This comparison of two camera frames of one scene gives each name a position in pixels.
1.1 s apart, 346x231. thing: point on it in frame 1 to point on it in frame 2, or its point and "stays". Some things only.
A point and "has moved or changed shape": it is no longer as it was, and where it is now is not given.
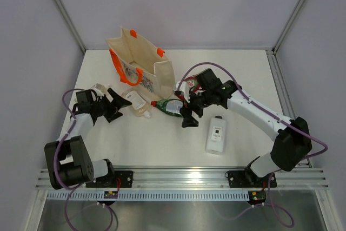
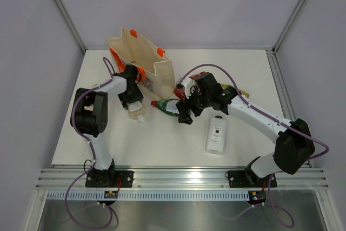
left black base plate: [119, 179] stays
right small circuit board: [257, 197] stays
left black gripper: [118, 101] to [137, 96]
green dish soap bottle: [172, 106] stays
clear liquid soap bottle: [140, 104] has moved or changed shape
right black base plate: [249, 179] stays
